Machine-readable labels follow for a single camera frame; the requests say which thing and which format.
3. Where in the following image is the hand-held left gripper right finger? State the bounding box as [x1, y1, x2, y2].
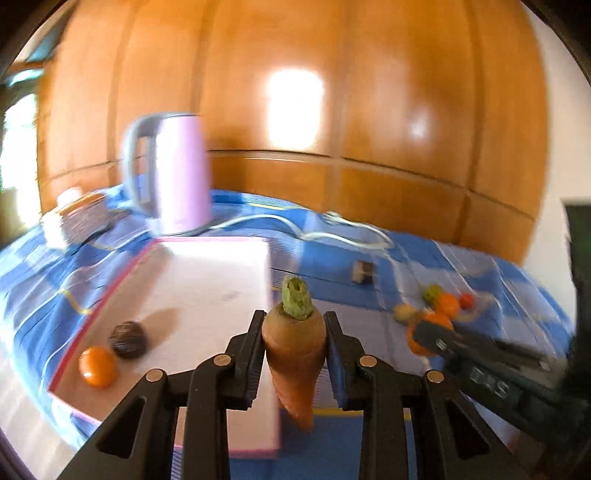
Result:
[324, 311, 532, 480]

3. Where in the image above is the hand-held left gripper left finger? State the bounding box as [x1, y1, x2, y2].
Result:
[58, 310, 269, 480]

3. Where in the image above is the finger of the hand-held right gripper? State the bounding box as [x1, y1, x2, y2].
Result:
[412, 320, 467, 358]

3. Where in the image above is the orange mandarin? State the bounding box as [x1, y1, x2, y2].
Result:
[78, 346, 117, 388]
[406, 310, 455, 356]
[434, 293, 461, 317]

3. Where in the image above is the orange carrot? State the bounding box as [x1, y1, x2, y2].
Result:
[262, 275, 328, 433]

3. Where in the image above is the white tray with pink rim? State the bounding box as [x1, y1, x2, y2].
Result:
[47, 236, 283, 461]

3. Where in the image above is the blue plaid blanket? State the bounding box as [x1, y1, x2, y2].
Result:
[0, 187, 578, 480]

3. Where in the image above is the pink electric kettle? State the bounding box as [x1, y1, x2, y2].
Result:
[121, 113, 214, 237]

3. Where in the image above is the wooden wardrobe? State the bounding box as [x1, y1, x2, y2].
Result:
[37, 0, 550, 266]

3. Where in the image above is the bright window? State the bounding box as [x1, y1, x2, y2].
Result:
[0, 69, 42, 232]

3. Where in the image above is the white power cable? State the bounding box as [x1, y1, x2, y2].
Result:
[203, 210, 395, 252]

